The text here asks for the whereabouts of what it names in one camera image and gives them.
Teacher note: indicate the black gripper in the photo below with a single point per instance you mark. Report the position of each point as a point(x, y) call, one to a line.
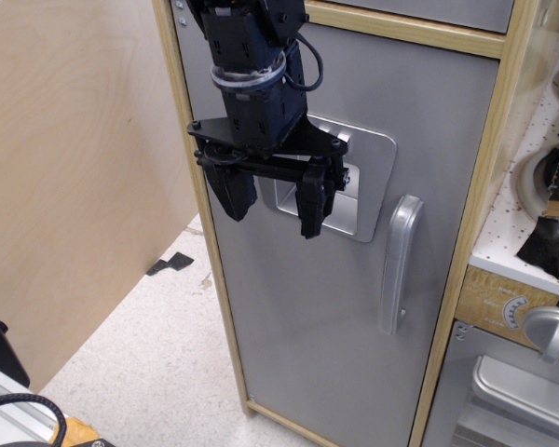
point(266, 133)

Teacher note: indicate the silver oven knob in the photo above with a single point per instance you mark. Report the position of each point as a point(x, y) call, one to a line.
point(541, 328)

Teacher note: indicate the black tape on floor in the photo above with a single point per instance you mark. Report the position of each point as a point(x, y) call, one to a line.
point(177, 262)

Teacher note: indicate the silver oven door handle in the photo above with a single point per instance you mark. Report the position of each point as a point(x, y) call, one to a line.
point(521, 393)

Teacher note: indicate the grey toy fridge door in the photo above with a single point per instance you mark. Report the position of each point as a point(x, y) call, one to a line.
point(335, 279)

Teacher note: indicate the grey freezer door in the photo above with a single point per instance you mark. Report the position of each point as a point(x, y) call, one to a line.
point(492, 16)

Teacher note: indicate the aluminium extrusion rail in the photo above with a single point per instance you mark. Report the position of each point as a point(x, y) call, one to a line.
point(24, 421)

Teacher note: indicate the wooden toy kitchen frame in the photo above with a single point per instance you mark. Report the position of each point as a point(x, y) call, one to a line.
point(470, 186)

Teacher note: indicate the grey toy oven door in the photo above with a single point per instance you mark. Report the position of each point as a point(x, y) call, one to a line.
point(458, 417)

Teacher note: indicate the black box at left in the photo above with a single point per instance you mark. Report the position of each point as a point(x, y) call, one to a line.
point(10, 364)

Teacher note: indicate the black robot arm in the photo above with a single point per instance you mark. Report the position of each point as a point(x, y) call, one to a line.
point(257, 66)

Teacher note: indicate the white toy sink counter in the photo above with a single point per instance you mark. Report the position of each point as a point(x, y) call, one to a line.
point(507, 225)

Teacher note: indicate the plywood board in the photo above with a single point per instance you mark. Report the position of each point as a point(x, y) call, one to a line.
point(94, 183)

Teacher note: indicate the silver ice dispenser panel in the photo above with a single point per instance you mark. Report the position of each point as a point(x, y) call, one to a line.
point(370, 159)

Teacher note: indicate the orange tape patch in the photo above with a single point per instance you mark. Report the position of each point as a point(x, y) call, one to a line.
point(77, 432)

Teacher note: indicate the silver fridge door handle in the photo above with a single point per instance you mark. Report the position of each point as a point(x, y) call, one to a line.
point(402, 228)

